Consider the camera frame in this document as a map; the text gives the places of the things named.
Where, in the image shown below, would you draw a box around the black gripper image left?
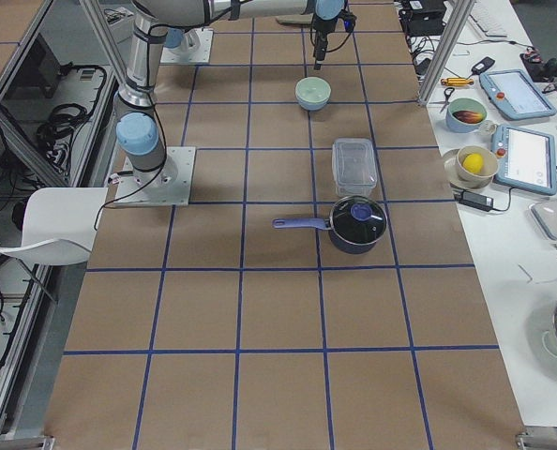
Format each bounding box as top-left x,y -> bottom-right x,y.
311,12 -> 356,70

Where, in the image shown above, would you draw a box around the green bowl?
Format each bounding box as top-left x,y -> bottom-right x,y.
295,77 -> 331,100

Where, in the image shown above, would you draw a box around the silver robot arm image left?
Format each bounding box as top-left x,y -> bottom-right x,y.
114,1 -> 356,188

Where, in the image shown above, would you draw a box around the blue bowl with fruit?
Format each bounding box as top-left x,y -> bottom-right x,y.
445,97 -> 487,133

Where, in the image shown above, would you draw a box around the cream bowl with lemon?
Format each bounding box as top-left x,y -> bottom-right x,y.
443,145 -> 499,189

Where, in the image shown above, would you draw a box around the clear plastic food container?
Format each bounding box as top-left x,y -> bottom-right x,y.
332,138 -> 378,197

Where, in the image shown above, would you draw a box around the scissors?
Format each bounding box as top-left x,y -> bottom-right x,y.
441,86 -> 456,112

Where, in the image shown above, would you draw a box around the dark blue saucepan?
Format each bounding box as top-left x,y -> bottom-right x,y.
272,195 -> 387,254

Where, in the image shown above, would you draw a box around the blue teach pendant far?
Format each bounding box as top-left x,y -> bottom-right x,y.
479,69 -> 557,120

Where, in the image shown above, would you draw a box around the blue teach pendant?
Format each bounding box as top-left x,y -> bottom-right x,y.
491,125 -> 557,196
479,69 -> 557,120

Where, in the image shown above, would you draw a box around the black power adapter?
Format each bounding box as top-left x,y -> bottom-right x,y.
454,190 -> 494,212

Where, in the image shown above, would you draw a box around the blue teach pendant near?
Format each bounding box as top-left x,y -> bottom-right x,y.
491,125 -> 557,196

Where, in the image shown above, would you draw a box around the white chair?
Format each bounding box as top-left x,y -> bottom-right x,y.
0,187 -> 108,266

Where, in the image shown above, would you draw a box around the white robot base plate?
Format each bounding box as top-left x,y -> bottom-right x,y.
160,28 -> 214,66
113,146 -> 196,207

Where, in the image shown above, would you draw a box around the yellow handled screwdriver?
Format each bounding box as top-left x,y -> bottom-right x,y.
440,77 -> 474,87

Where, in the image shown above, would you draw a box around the aluminium frame post right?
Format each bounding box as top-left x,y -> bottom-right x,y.
417,0 -> 474,106

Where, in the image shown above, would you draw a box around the aluminium frame post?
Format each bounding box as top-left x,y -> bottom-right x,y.
79,0 -> 127,85
417,0 -> 474,106

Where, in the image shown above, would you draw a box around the aluminium frame post left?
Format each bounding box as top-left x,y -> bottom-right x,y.
79,0 -> 127,85

